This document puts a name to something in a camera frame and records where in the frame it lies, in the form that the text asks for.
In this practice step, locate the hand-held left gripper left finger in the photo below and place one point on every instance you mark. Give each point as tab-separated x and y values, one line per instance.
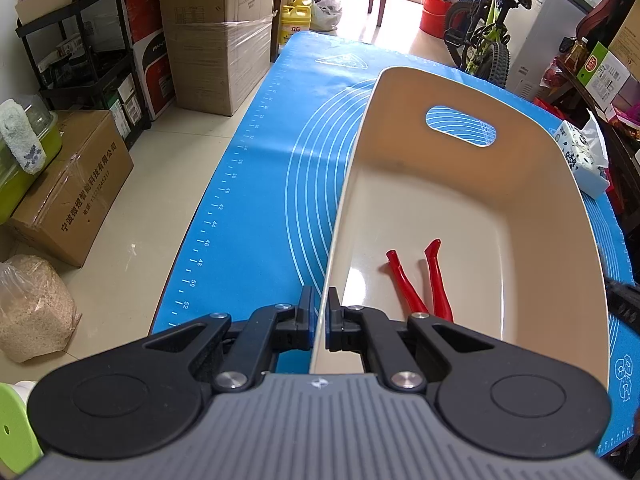
311	331

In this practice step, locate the green and black bicycle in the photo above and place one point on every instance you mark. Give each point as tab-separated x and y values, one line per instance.
487	55

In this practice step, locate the dark wooden side table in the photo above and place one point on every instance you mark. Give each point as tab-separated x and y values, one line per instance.
625	150

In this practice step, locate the red plastic bucket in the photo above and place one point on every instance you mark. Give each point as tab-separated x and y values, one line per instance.
435	17

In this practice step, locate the patterned tissue pack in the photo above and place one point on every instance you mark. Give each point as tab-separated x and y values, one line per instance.
580	155

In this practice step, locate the blue silicone mat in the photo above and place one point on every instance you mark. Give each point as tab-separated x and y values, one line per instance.
260	160

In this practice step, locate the plastic-wrapped cardboard box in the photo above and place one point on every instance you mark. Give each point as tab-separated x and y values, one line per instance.
220	65

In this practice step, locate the plain cardboard box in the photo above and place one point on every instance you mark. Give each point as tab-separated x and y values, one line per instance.
627	35

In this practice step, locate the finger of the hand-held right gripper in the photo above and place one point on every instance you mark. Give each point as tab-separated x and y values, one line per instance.
625	305

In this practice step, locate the white plastic bag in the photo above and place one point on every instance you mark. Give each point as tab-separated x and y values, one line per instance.
326	10

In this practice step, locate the dark red bag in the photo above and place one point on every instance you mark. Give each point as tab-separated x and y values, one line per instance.
605	10

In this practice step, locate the green plastic stool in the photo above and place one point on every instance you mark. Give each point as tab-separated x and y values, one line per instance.
15	425

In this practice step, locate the yellow plastic jug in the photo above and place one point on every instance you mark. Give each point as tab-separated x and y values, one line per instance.
290	22
305	10

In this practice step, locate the brown cardboard box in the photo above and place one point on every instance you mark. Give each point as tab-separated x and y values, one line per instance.
70	190

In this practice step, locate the beige plastic bin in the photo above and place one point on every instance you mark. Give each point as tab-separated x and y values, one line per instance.
450	200

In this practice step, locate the black shelf rack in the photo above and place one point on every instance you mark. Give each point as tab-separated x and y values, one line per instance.
80	60

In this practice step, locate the white chest freezer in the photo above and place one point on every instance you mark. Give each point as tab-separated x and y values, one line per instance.
545	25

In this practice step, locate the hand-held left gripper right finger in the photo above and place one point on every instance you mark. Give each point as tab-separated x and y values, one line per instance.
328	331

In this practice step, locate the green plastic container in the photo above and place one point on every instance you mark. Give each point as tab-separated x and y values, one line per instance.
47	145

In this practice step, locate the green and white box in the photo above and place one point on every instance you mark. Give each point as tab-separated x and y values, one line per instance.
602	77

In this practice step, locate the white towel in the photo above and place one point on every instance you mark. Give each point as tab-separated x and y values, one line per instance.
20	135

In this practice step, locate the clear bag of grain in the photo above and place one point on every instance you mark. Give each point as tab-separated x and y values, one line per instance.
30	310

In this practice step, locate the red and white appliance box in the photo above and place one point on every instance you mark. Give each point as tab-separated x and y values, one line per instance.
150	60

